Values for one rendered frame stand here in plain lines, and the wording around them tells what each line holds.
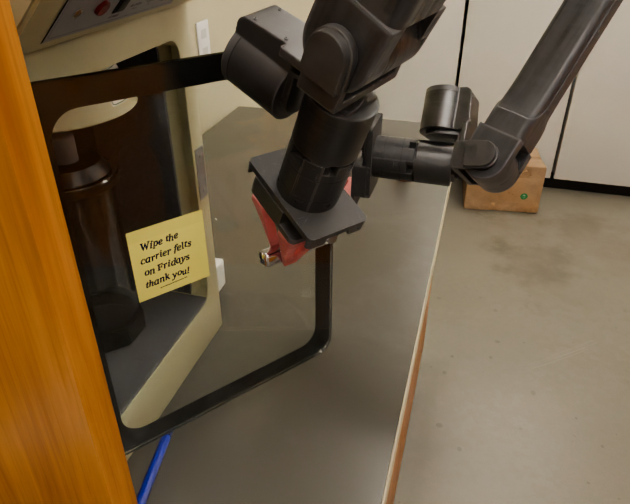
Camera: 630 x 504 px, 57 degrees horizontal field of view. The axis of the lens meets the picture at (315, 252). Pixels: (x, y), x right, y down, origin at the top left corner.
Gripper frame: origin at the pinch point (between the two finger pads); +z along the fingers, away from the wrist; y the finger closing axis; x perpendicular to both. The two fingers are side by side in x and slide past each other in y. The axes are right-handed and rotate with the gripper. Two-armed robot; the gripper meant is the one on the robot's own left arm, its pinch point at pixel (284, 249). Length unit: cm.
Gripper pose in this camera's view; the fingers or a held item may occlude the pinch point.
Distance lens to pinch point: 58.3
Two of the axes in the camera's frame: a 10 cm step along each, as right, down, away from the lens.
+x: 7.9, -3.2, 5.3
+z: -2.7, 5.9, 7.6
